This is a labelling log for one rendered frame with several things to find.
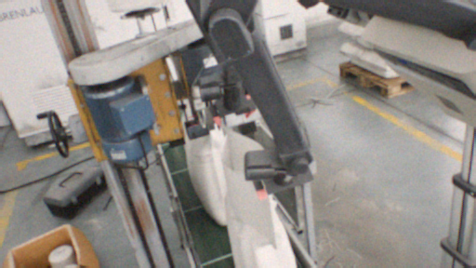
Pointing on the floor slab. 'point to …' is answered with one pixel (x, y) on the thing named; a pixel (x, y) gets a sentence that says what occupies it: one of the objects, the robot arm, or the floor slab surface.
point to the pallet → (390, 87)
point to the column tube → (83, 29)
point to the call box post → (309, 221)
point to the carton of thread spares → (81, 246)
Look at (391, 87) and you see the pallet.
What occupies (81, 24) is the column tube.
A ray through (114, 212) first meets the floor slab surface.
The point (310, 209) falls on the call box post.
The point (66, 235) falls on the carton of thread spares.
